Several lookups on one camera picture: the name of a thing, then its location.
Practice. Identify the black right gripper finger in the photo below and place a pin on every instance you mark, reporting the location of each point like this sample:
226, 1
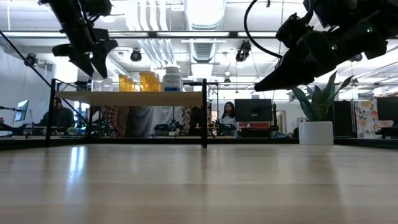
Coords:
289, 74

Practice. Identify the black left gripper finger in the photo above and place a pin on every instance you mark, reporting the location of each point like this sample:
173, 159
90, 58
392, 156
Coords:
74, 59
102, 56

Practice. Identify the clear bottle white cap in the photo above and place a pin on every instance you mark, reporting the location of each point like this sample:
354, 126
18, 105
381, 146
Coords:
98, 85

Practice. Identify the large orange bottle white cap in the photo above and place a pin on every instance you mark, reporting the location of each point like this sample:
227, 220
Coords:
146, 81

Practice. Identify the white round bottle blue label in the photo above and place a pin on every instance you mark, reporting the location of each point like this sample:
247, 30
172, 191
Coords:
172, 81

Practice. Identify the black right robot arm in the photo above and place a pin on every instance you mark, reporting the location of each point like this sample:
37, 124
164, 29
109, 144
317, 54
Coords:
373, 18

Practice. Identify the black round spotlight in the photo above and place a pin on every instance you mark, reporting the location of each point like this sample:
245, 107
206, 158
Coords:
357, 58
31, 59
136, 56

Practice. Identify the black monitor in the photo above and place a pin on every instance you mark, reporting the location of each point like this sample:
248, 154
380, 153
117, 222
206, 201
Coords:
253, 110

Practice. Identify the person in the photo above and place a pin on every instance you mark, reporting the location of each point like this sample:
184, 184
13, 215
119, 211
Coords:
229, 116
60, 116

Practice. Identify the green plant in white pot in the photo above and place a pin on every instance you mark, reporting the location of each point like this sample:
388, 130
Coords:
315, 132

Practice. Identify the red mandala tapestry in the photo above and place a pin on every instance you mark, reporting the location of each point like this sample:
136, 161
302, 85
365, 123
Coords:
115, 121

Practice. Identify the black overhead crossbar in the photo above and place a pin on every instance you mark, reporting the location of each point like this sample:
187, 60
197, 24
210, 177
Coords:
233, 35

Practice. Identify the black partition panel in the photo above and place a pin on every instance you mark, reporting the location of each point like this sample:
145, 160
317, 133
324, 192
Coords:
343, 118

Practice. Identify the small tilted monitor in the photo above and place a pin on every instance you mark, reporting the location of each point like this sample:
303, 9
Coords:
21, 110

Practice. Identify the grey curtain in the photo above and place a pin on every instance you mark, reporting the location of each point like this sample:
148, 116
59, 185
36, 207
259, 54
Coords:
140, 121

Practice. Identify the floral tapestry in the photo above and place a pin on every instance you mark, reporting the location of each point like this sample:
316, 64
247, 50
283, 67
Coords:
367, 118

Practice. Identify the large black screen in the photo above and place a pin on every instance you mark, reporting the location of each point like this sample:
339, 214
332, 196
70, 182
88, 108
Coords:
388, 109

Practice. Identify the spotted pattern tapestry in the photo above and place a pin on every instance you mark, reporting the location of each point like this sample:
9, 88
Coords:
186, 119

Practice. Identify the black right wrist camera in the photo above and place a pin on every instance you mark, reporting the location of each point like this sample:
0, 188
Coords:
293, 29

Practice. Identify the black overhead camera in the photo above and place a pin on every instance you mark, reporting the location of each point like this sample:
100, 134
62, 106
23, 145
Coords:
243, 51

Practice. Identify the black aluminium rig frame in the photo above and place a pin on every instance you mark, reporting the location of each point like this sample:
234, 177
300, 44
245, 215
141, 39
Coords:
248, 141

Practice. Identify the silver ceiling air duct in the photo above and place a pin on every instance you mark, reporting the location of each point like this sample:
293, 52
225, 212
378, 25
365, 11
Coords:
203, 12

